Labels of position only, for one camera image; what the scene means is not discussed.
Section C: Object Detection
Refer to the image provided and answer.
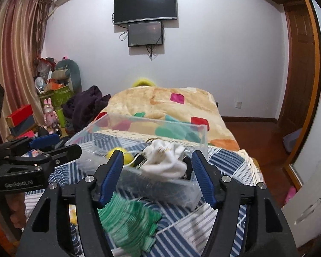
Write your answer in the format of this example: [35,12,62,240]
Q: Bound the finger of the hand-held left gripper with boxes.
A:
[0,133,61,157]
[5,144,82,171]

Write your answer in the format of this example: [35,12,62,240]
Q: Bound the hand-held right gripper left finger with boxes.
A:
[20,149,125,257]

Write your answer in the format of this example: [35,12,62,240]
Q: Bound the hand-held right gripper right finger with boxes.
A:
[191,151,299,257]

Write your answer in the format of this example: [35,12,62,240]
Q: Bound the clear plastic storage box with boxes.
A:
[65,112,209,210]

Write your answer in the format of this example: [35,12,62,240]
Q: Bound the green striped gloves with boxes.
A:
[98,192,162,253]

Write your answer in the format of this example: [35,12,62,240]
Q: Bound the yellow soft ball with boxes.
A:
[106,148,135,167]

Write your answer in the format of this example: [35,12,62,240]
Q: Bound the person's left hand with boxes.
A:
[9,193,27,229]

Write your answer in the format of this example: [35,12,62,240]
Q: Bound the pink bunny toy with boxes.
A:
[43,99,59,134]

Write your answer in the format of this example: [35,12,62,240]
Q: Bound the red flat box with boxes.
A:
[6,104,34,127]

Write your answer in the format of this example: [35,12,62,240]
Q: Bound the white cloth pouch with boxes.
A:
[140,139,188,186]

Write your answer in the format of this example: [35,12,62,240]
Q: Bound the dark purple blanket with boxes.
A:
[62,85,112,135]

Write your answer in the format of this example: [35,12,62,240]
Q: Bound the green cardboard box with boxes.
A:
[40,85,73,119]

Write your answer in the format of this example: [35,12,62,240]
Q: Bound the blue striped patchwork quilt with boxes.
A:
[24,131,260,257]

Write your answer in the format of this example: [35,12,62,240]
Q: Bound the beige blanket with coloured squares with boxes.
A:
[94,86,240,151]

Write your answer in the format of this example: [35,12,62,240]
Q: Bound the pink slipper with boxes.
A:
[284,186,297,207]

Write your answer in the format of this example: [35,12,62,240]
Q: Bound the grey bag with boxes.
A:
[283,128,303,154]

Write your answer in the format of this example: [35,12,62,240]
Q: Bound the striped brown curtain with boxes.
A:
[0,0,53,141]

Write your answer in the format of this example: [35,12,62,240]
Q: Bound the yellow-green plush toy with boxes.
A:
[131,77,156,88]

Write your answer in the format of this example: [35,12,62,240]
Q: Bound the white panel with stickers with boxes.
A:
[281,139,321,249]

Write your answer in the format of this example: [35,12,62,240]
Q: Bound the brown wooden door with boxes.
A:
[278,0,318,140]

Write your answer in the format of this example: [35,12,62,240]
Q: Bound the black monitor cables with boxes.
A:
[146,44,158,61]

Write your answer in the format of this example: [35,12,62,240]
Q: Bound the small black wall monitor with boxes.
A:
[128,21,164,48]

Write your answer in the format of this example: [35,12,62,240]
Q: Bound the large black wall television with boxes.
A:
[113,0,177,25]

